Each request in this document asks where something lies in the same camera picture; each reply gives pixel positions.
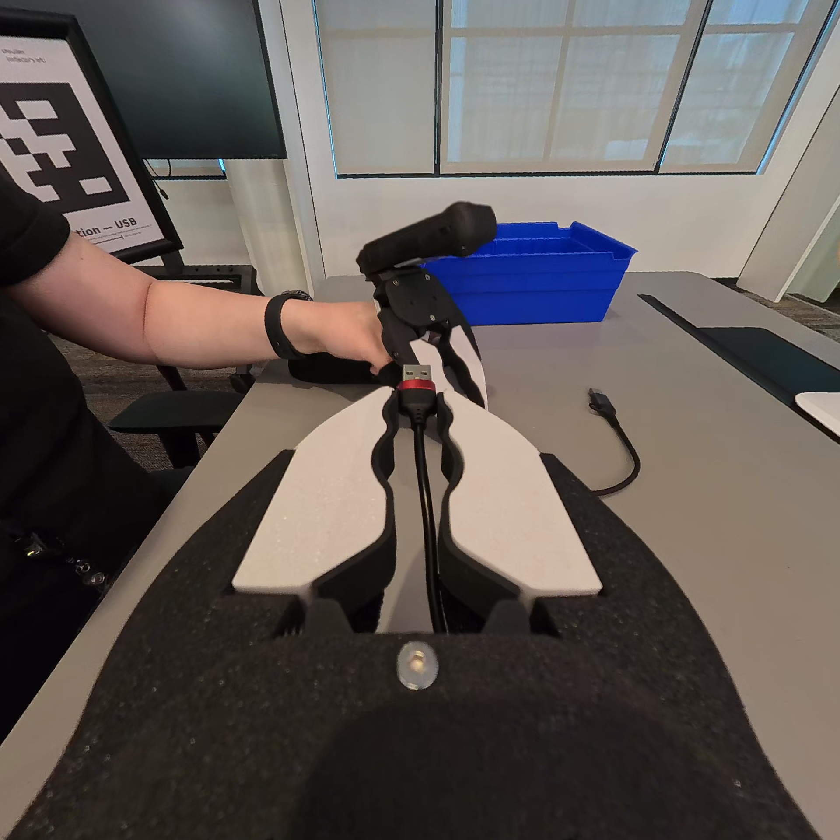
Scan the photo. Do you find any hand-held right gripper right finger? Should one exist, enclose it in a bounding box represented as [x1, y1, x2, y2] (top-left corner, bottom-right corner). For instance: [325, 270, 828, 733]
[436, 390, 603, 601]

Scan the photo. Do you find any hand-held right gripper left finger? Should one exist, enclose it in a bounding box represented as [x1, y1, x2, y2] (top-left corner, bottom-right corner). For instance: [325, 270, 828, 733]
[231, 386, 403, 599]

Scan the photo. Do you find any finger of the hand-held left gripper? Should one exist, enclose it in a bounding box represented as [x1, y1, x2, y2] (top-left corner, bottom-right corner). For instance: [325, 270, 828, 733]
[402, 331, 441, 368]
[433, 323, 491, 411]

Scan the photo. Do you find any black usb cable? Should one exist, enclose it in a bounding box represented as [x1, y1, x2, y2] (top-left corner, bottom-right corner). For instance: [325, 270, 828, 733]
[398, 362, 452, 635]

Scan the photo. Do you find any blue plastic bin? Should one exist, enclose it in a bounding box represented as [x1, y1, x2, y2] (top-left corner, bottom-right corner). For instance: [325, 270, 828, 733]
[420, 221, 639, 326]

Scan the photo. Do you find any grey usb hub with cable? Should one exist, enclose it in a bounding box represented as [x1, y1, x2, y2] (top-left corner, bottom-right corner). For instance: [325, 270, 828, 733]
[587, 387, 642, 498]

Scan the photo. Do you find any black mesh elbow pad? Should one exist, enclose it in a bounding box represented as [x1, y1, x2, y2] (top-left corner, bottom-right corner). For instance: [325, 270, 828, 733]
[287, 353, 389, 386]

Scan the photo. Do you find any person's left forearm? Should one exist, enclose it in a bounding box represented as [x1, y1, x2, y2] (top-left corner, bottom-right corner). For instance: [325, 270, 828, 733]
[20, 230, 277, 368]

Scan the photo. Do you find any person's left hand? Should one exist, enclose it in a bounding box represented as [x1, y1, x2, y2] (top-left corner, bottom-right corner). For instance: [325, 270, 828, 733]
[298, 301, 396, 380]

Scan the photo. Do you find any black wrist band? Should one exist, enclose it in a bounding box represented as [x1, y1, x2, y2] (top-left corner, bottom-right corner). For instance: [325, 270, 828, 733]
[264, 290, 316, 361]

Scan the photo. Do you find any window with white blinds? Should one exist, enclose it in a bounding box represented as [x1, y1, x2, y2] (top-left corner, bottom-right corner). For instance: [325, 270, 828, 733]
[314, 0, 840, 178]

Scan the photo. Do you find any large black monitor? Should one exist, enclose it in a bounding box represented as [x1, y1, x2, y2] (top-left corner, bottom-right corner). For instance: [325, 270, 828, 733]
[59, 0, 288, 161]

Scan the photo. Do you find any framed marker sign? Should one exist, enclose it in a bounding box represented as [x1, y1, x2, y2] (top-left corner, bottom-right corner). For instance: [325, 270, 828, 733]
[0, 12, 186, 265]

